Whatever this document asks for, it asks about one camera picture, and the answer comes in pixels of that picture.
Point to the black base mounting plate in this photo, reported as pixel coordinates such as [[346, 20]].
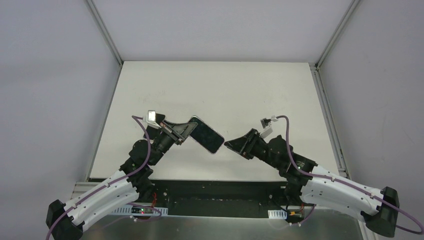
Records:
[[229, 199]]

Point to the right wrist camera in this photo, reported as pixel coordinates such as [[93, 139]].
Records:
[[266, 124]]

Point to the black smartphone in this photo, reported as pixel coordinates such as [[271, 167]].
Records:
[[206, 136]]

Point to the right white cable duct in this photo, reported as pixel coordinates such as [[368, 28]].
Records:
[[277, 214]]

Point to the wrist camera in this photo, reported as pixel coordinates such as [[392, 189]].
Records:
[[150, 119], [266, 124]]

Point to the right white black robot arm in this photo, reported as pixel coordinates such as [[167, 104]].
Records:
[[310, 183]]

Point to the white cable duct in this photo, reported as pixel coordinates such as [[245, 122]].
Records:
[[277, 214], [129, 210]]

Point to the aluminium frame rail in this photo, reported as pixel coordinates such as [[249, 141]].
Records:
[[82, 187]]

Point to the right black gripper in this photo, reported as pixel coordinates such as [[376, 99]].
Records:
[[250, 144]]

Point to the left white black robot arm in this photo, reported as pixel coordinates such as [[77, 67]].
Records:
[[69, 220]]

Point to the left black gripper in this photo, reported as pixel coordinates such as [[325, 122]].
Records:
[[170, 132]]

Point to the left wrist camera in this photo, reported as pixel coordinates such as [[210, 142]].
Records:
[[150, 119]]

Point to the left white cable duct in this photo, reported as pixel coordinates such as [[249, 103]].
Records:
[[129, 210]]

